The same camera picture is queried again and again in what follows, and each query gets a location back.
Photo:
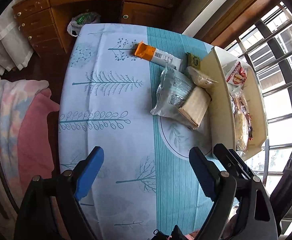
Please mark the pink fleece clothing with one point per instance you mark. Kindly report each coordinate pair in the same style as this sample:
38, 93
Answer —
192, 237

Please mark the yellow cracker tray packet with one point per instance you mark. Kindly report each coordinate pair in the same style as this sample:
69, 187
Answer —
241, 130

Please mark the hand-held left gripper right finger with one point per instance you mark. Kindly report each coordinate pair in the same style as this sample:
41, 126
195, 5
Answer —
203, 175

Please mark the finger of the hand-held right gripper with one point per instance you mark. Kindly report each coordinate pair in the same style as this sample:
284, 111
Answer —
226, 155

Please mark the white plastic storage bin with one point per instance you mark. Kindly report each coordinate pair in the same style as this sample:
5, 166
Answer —
221, 100

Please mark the white curtain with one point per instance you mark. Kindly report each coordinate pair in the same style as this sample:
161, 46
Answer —
8, 52

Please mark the large foil snack packet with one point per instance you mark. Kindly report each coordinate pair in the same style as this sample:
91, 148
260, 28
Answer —
171, 95

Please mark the pink and blue blanket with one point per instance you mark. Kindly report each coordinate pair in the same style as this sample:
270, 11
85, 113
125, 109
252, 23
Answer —
23, 130

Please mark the clear barcode cake packet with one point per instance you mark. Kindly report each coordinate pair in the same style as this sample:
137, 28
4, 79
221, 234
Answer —
241, 102

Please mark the white plastic bag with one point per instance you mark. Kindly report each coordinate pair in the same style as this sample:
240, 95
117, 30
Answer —
73, 26

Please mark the brown wooden window frame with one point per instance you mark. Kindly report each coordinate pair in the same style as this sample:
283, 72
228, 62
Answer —
236, 22

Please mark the orange and white snack packet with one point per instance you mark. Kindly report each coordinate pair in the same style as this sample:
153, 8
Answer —
146, 51

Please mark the clear rice cake packet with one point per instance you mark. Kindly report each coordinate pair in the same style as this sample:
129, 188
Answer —
201, 77

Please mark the blue white printed tablecloth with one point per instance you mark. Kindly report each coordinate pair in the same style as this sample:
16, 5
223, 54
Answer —
110, 142

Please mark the brown wooden desk with drawers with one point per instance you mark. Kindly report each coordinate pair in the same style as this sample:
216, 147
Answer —
60, 7

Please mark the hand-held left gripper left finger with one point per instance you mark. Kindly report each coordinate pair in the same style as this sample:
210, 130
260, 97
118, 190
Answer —
89, 172

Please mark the small green snack packet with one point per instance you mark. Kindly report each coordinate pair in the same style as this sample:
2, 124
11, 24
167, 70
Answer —
193, 60

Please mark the red and white snack packet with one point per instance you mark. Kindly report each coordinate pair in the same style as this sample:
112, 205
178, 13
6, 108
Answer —
237, 76

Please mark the window with steel grille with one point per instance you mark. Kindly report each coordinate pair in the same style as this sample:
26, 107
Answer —
281, 100

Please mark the cream wafer packet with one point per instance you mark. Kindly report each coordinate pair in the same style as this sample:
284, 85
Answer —
194, 107

